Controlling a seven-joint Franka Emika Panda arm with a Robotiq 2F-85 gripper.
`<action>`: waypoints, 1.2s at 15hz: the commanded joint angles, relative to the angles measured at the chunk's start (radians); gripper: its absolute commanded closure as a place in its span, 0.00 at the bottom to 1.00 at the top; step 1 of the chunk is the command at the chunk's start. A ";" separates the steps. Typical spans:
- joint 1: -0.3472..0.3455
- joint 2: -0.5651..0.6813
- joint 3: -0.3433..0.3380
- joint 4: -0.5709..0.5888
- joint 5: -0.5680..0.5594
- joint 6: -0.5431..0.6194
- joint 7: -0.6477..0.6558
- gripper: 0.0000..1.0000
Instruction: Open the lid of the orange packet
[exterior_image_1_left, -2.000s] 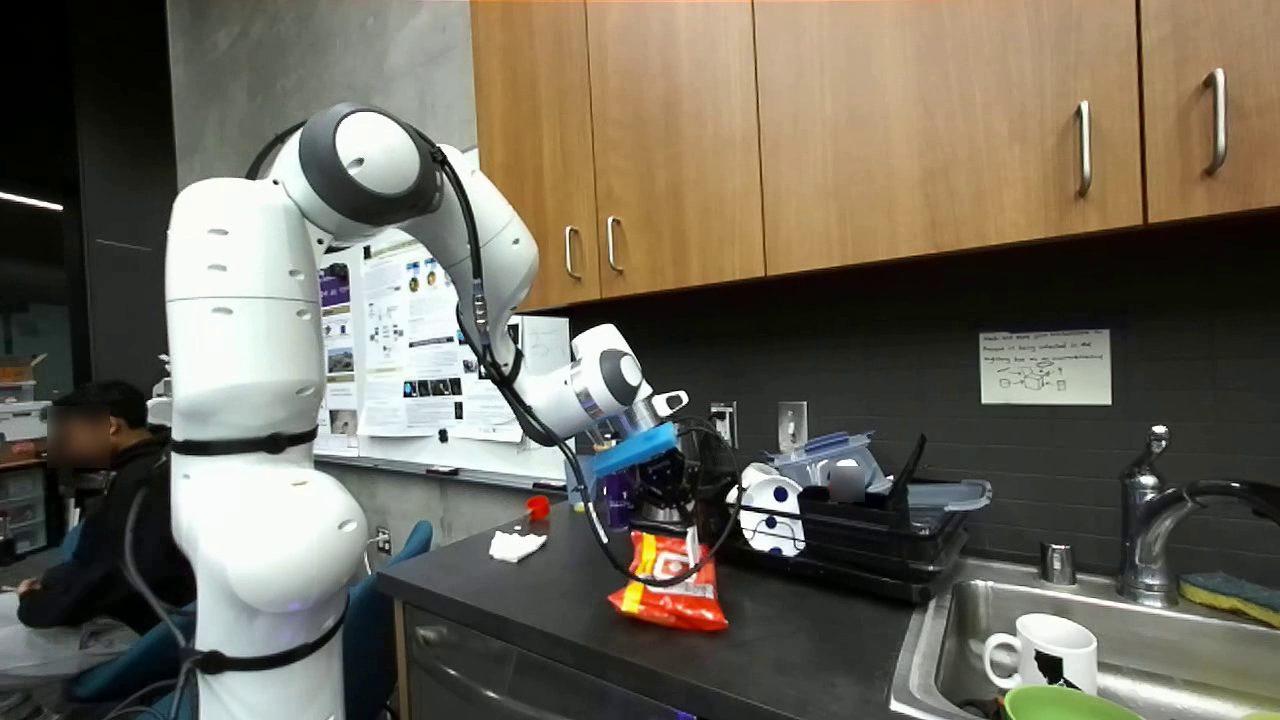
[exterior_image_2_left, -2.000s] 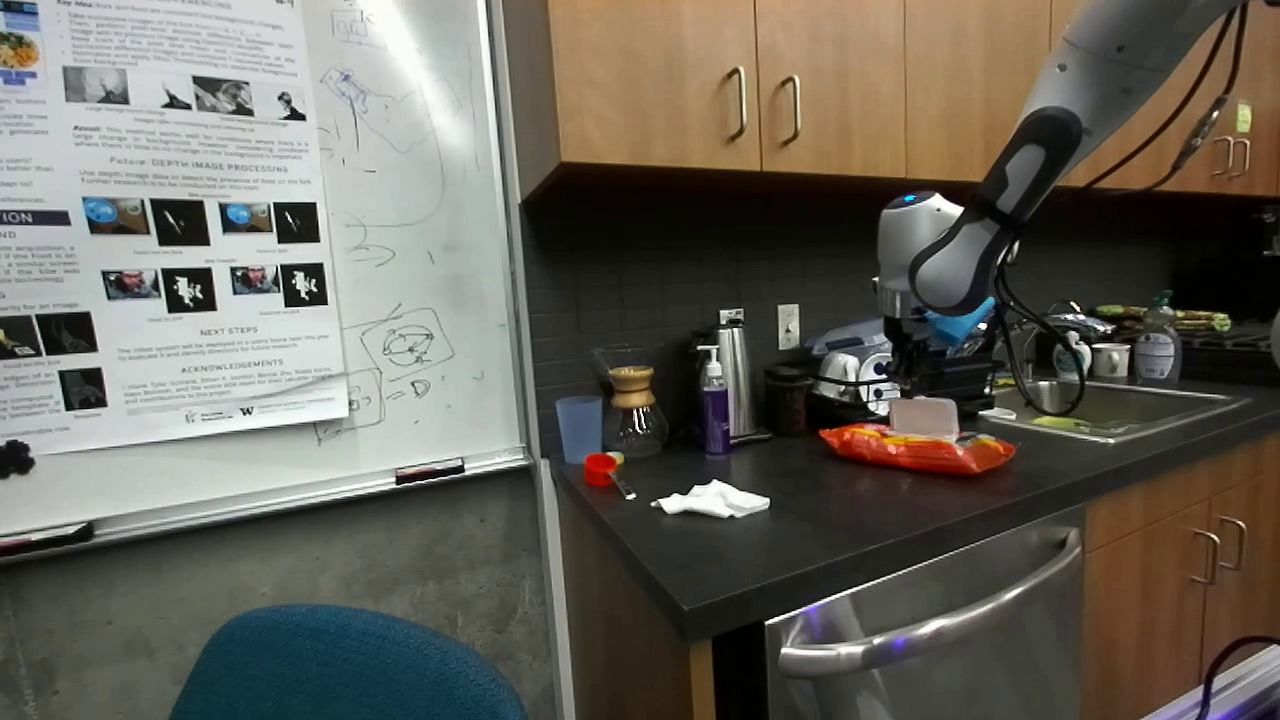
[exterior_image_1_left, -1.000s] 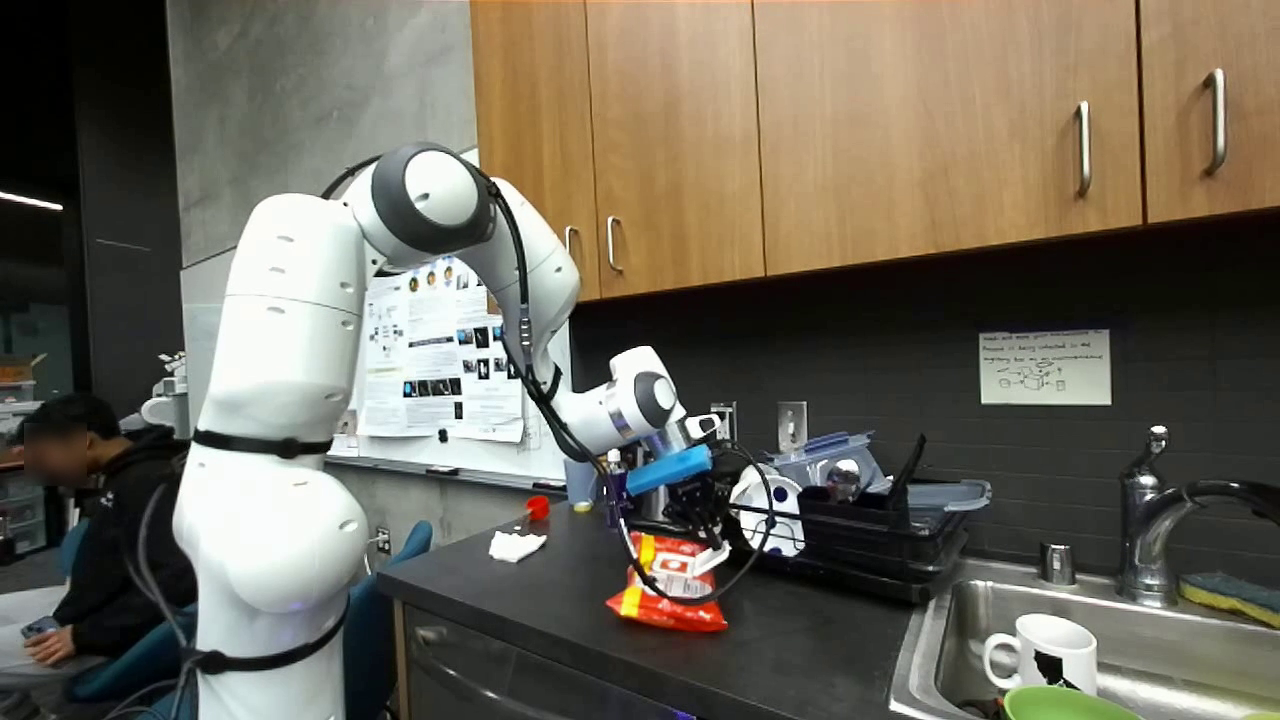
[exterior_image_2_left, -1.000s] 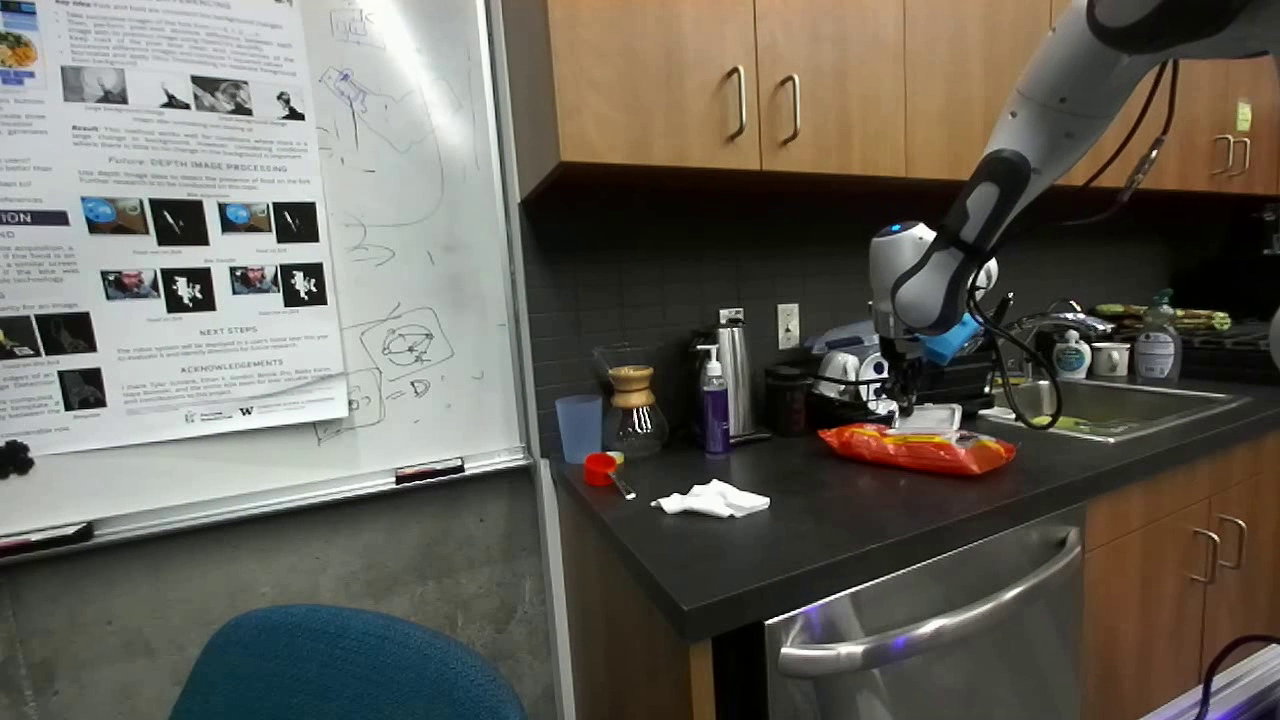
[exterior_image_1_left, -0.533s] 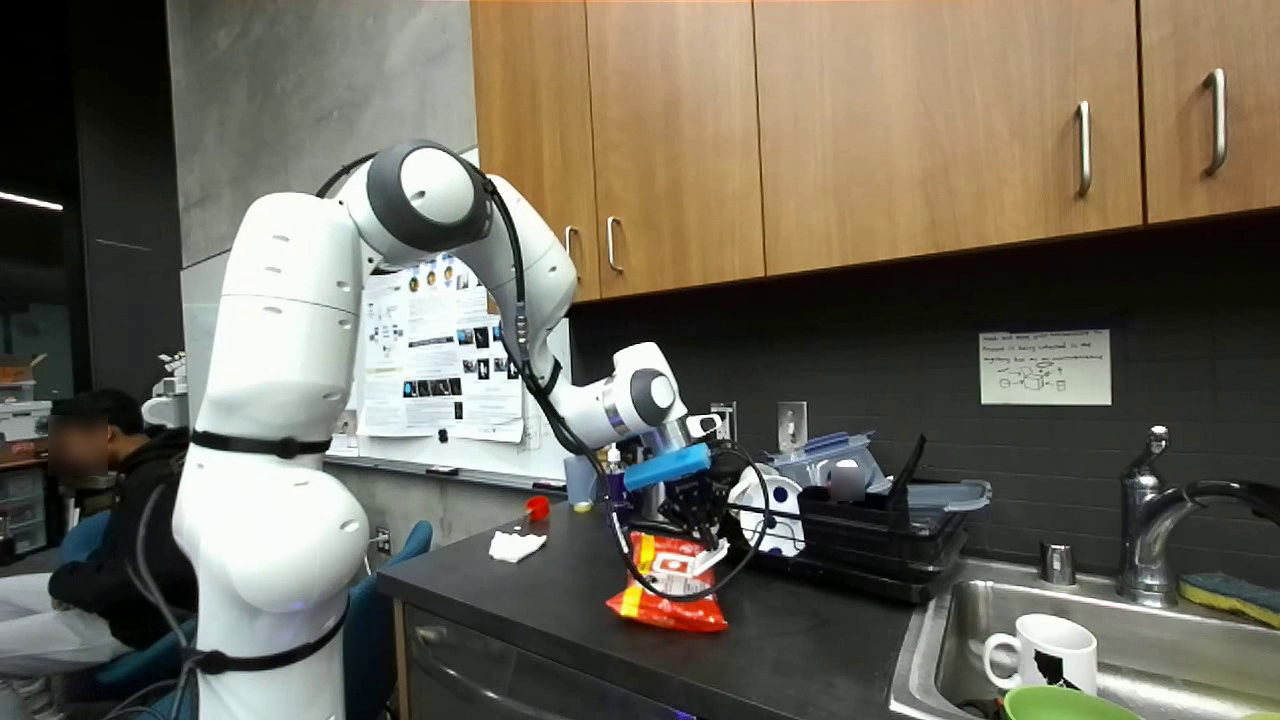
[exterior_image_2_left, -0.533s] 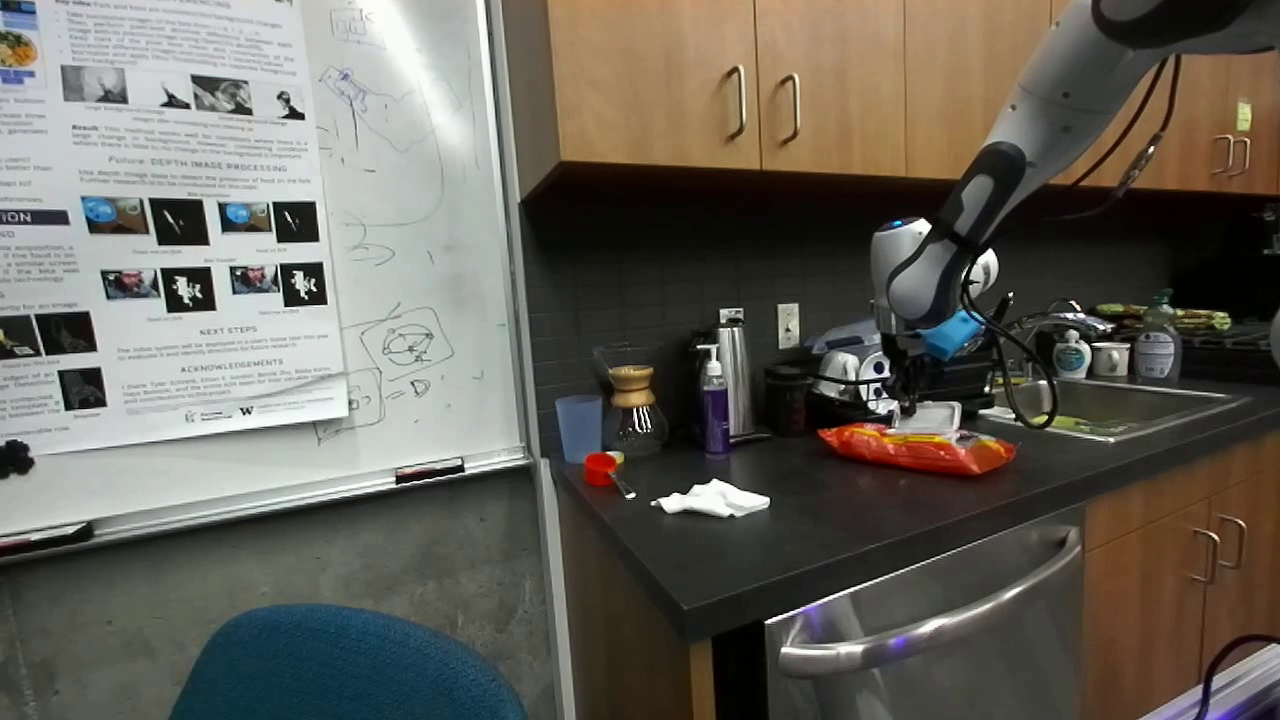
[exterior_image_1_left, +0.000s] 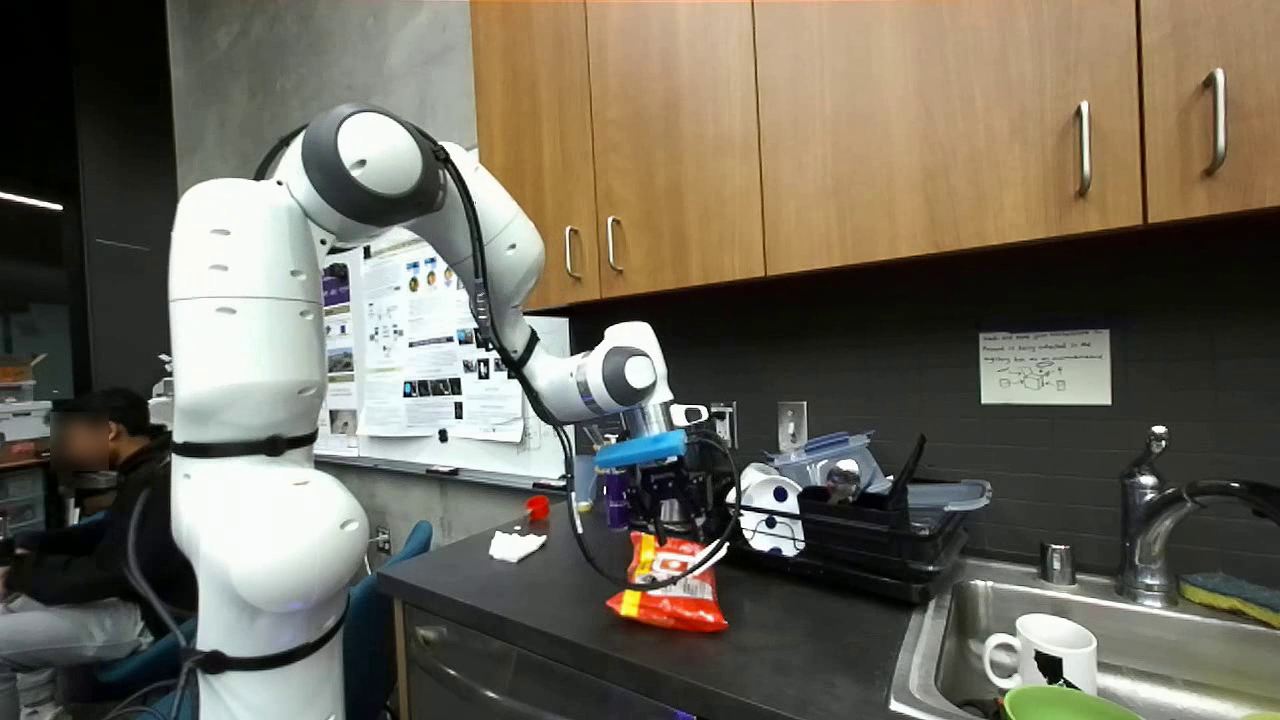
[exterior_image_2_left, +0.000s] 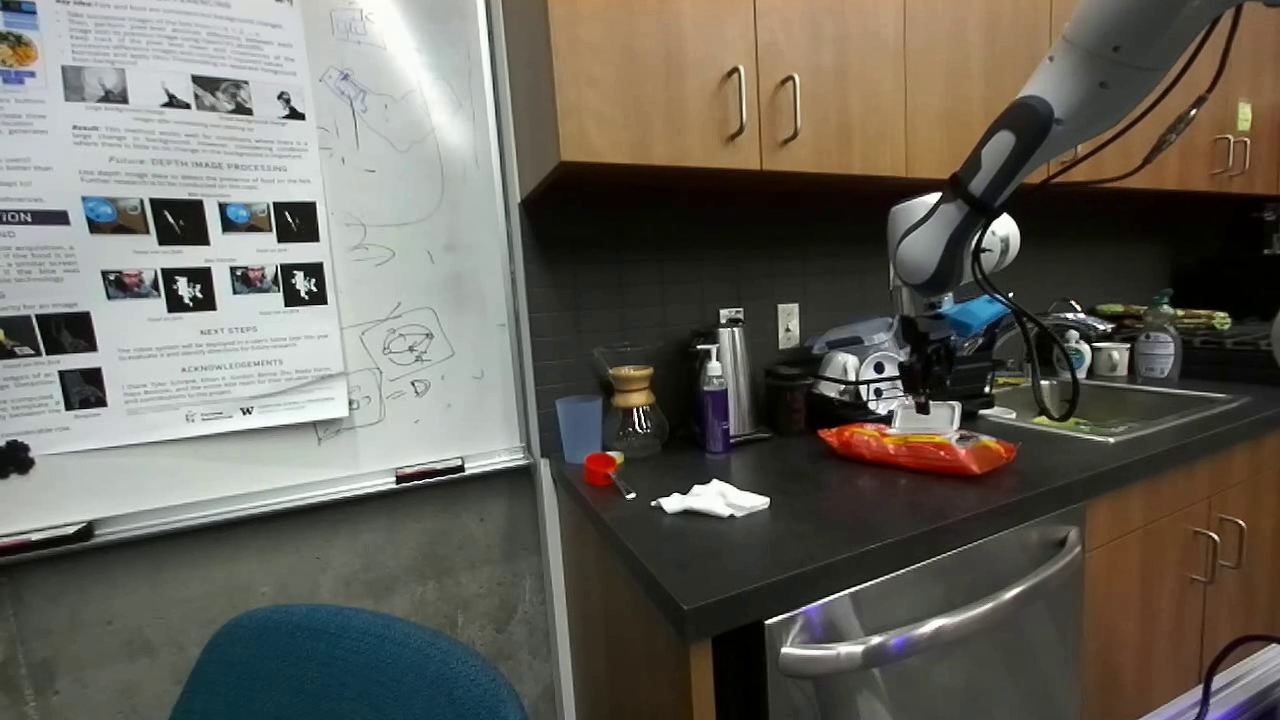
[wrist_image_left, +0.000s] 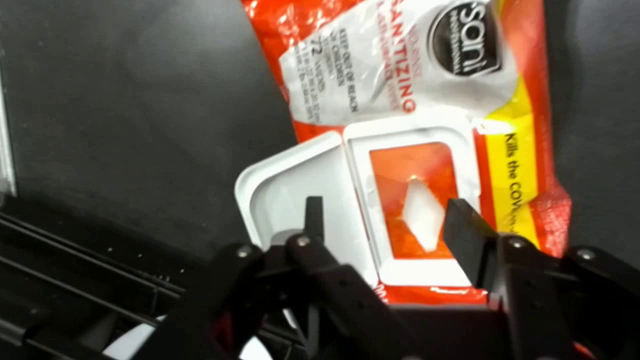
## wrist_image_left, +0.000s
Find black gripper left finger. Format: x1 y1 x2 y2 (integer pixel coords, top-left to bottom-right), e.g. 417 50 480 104
157 195 397 360

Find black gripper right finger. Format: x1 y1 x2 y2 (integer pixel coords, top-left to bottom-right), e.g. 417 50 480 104
443 198 640 360

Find orange chip bag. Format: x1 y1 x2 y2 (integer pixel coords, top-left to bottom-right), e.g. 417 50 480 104
235 0 574 308

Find white plate blue dots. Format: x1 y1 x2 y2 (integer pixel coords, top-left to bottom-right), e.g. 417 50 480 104
103 321 268 360

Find black dish rack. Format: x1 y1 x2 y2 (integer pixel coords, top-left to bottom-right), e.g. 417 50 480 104
0 205 316 360

